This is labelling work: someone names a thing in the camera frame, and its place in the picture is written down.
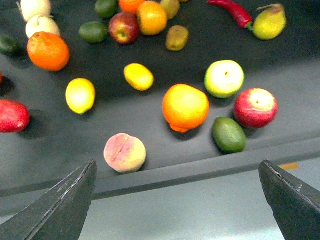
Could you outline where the yellow orange fruit centre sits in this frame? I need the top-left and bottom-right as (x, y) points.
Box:
(136, 0), (168, 36)

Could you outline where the brown kiwi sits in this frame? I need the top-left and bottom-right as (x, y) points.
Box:
(165, 25), (189, 52)

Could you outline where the green avocado right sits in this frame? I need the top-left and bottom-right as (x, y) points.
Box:
(212, 117), (247, 154)

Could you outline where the yellow lemon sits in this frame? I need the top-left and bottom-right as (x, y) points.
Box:
(65, 78), (96, 115)

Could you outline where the green lime lower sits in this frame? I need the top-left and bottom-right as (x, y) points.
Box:
(78, 21), (109, 44)

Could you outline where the large orange front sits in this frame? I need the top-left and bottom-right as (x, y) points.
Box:
(27, 31), (70, 72)

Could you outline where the green lime upper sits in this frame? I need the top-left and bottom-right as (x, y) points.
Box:
(95, 0), (119, 19)

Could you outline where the yellow pear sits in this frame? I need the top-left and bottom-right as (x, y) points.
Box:
(252, 3), (287, 41)

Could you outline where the white onion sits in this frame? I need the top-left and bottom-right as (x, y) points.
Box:
(16, 0), (52, 22)

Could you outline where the dark green avocado left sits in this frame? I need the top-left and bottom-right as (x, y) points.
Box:
(0, 35), (21, 56)

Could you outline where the red pomegranate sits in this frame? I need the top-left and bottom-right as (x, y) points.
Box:
(0, 99), (31, 133)

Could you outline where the yellow orange fruit front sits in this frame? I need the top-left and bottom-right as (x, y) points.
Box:
(162, 83), (210, 133)

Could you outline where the white apple front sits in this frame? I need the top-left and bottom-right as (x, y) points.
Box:
(25, 15), (61, 39)

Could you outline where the green apple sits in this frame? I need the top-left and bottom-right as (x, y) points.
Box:
(204, 60), (245, 99)

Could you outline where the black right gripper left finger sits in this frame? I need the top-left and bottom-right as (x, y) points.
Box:
(0, 159), (97, 240)

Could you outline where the red apple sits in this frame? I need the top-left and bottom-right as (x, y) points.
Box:
(108, 12), (140, 45)
(233, 88), (279, 129)

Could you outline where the red apple right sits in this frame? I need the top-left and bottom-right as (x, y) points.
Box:
(233, 88), (279, 129)

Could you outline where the small mandarin orange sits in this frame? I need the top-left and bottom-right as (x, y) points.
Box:
(118, 0), (145, 15)

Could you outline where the yellow orange fruit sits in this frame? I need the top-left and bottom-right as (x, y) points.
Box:
(136, 0), (168, 36)
(162, 83), (210, 133)

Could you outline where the peach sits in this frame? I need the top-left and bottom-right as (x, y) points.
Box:
(103, 133), (147, 174)

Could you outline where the greenish kiwi behind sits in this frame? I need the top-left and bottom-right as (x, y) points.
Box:
(160, 0), (180, 20)

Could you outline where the red apple centre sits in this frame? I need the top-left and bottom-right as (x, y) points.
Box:
(108, 12), (140, 45)

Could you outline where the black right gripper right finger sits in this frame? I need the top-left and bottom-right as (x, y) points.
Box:
(258, 160), (320, 240)

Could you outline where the green lime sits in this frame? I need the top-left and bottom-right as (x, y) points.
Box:
(95, 0), (119, 19)
(78, 21), (109, 44)

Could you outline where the red chili pepper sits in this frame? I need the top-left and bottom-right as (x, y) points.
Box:
(206, 0), (253, 32)

